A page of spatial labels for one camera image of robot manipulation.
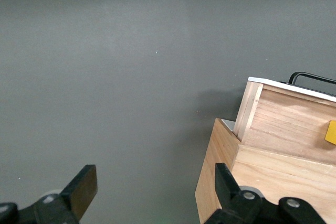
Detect black metal drawer handle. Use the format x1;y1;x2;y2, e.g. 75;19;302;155
279;71;336;97

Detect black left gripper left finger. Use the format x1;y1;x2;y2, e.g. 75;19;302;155
0;164;98;224

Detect white-fronted wooden drawer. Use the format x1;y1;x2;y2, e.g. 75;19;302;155
233;76;336;162

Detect wooden drawer cabinet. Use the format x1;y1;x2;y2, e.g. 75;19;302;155
194;118;336;224

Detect yellow wooden block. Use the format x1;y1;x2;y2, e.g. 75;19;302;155
324;120;336;145

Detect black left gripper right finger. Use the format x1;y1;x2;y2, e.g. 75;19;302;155
204;162;328;224

